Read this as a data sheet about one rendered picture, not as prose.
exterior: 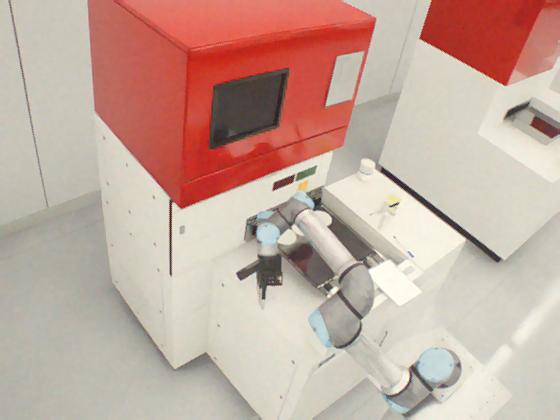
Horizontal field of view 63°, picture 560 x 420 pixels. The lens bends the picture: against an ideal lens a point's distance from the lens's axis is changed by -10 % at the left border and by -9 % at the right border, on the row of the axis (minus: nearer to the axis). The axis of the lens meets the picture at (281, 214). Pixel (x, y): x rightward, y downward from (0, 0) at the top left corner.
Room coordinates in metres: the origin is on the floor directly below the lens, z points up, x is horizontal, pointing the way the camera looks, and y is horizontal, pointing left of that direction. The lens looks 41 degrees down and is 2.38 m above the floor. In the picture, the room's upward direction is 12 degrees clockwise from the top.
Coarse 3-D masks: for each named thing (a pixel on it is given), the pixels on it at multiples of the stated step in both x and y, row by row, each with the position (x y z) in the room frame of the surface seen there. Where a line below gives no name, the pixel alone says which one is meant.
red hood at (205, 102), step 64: (128, 0) 1.53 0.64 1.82; (192, 0) 1.62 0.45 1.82; (256, 0) 1.74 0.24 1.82; (320, 0) 1.89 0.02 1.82; (128, 64) 1.48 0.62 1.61; (192, 64) 1.24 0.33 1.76; (256, 64) 1.41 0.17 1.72; (320, 64) 1.63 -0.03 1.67; (128, 128) 1.49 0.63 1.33; (192, 128) 1.25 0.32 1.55; (256, 128) 1.45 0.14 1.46; (320, 128) 1.69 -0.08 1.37; (192, 192) 1.26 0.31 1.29
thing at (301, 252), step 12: (336, 228) 1.67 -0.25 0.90; (300, 240) 1.54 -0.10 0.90; (348, 240) 1.61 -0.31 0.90; (360, 240) 1.62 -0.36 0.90; (288, 252) 1.46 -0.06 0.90; (300, 252) 1.47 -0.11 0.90; (312, 252) 1.49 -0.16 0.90; (360, 252) 1.55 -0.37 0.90; (372, 252) 1.56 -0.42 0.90; (300, 264) 1.41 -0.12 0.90; (312, 264) 1.42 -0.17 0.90; (324, 264) 1.43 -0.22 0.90; (312, 276) 1.35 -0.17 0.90; (324, 276) 1.37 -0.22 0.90
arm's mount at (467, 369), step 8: (440, 336) 1.13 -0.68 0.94; (440, 344) 1.11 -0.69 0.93; (448, 344) 1.10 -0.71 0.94; (456, 352) 1.07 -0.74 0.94; (464, 360) 1.04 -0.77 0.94; (464, 368) 1.02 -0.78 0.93; (472, 368) 1.01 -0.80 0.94; (464, 376) 0.99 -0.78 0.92; (456, 384) 0.97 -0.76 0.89; (432, 392) 0.95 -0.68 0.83; (440, 392) 0.95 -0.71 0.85; (448, 392) 0.95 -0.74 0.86; (440, 400) 0.93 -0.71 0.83
